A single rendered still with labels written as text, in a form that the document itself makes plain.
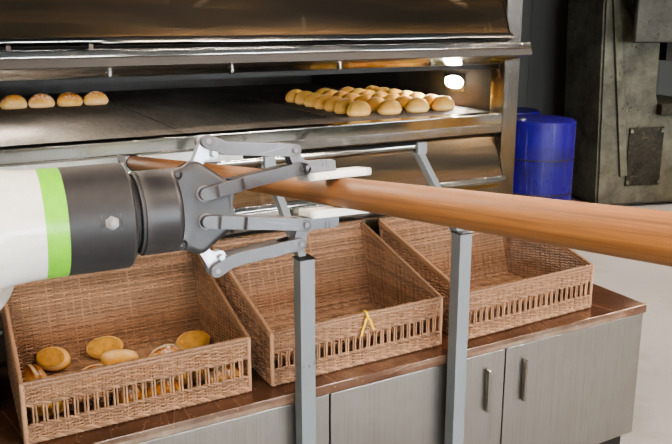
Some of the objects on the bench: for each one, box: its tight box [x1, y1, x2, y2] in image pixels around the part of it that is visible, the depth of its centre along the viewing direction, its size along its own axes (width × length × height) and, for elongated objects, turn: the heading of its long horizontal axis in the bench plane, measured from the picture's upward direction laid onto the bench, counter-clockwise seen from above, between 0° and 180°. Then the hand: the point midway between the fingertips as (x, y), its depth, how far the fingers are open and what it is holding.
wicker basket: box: [378, 217, 594, 340], centre depth 255 cm, size 49×56×28 cm
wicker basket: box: [1, 251, 252, 444], centre depth 199 cm, size 49×56×28 cm
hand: (335, 192), depth 75 cm, fingers closed on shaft, 3 cm apart
